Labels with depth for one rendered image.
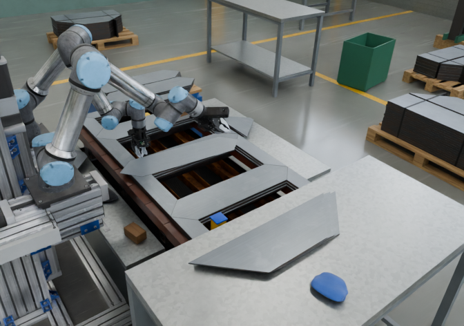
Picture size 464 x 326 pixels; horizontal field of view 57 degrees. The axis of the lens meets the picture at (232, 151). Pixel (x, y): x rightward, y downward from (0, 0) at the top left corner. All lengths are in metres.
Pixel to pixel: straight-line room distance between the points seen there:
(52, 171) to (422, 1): 9.58
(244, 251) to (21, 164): 1.12
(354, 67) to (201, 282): 4.59
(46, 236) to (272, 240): 0.91
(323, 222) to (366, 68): 4.11
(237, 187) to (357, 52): 3.75
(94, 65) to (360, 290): 1.17
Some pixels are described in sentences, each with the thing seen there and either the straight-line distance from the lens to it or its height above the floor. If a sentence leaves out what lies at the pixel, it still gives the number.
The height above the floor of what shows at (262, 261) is 1.07.
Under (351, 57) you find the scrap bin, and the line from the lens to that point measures 5.72.
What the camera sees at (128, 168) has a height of 0.85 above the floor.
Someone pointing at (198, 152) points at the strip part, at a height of 0.85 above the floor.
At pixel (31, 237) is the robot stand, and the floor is 0.95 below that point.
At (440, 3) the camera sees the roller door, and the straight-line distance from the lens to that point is 10.38.
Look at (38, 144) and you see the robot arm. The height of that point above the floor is 1.26.
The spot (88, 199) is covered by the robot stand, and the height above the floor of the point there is 0.93.
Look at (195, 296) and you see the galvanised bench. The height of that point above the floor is 1.05.
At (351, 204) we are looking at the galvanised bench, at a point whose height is 1.05.
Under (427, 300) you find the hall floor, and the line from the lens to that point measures 3.08.
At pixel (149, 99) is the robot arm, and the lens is 1.87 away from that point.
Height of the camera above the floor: 2.14
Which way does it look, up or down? 31 degrees down
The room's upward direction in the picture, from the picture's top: 2 degrees clockwise
